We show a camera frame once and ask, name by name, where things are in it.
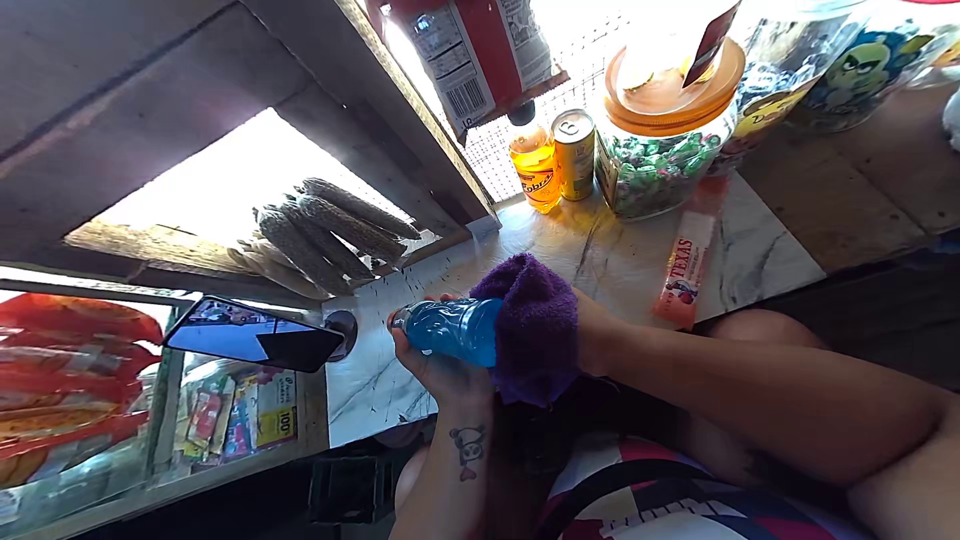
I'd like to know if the person's left hand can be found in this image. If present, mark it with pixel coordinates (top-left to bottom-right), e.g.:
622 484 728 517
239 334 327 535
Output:
387 292 496 423

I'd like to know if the person's right hand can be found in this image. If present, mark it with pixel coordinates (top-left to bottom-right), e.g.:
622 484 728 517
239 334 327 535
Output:
571 288 628 378

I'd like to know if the blue drink bottle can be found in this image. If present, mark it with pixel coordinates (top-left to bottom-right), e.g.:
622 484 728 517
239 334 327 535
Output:
393 297 504 369

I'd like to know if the purple cloth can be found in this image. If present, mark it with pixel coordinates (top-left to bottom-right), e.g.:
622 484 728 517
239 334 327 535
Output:
468 252 582 408

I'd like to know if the person's left forearm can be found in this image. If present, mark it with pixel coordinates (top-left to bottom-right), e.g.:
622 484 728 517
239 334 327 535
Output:
388 408 496 540

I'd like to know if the person's right forearm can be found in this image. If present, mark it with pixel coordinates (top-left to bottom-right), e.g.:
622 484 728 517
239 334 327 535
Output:
600 318 960 540

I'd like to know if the marble-patterned table cover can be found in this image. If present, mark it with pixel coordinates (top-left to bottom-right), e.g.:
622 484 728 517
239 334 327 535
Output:
321 171 828 450

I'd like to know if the round dark phone stand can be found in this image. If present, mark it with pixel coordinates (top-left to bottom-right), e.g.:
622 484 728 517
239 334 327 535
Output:
324 309 360 363

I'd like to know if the dark plastic crate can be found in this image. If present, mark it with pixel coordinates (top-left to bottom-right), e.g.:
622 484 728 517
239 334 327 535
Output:
309 452 397 526

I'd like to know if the orange drink bottle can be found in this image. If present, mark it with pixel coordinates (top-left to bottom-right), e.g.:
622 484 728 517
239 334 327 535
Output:
507 100 563 215

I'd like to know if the black smartphone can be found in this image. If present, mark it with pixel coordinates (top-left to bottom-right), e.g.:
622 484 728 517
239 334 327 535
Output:
162 294 346 374

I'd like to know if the pile of colourful sachets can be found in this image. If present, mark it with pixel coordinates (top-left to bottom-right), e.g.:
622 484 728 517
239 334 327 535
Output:
174 363 299 463

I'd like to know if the yellow drink can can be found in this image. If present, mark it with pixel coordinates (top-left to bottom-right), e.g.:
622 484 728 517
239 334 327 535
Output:
551 109 597 202

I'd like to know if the red and white snack packet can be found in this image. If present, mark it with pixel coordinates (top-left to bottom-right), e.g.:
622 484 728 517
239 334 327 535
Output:
366 0 571 144

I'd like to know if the orange packet with white label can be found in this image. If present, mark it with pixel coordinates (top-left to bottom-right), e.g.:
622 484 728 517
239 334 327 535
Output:
651 174 730 332

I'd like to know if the heap of green wrapped candies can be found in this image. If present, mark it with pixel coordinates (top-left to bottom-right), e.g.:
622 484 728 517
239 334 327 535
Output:
601 129 727 219

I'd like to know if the glass display case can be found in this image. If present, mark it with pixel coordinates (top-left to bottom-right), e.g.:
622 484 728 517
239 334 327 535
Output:
0 268 331 540

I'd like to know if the person's body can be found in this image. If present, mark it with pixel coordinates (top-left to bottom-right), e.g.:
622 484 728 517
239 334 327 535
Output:
536 435 845 540

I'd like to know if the clear jar with orange lid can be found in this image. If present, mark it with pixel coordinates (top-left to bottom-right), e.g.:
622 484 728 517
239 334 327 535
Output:
594 36 747 222

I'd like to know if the pile of orange-red plastic packets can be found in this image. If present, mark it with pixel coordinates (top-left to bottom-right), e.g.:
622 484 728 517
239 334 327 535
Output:
0 292 164 489

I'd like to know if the small dark red sachet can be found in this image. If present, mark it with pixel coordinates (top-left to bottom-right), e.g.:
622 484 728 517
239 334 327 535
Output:
682 0 744 90

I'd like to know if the clear jar with yellow label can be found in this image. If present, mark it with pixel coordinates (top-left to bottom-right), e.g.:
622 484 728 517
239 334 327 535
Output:
708 0 875 159

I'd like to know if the clear jar with cartoon print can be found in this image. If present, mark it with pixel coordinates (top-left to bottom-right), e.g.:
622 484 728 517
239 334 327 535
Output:
795 1 942 135

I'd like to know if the wire mesh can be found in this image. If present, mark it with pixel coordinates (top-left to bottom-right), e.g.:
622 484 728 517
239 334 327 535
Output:
450 7 631 205

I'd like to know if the wooden window frame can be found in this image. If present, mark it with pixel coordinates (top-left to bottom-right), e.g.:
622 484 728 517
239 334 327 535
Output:
0 0 502 310

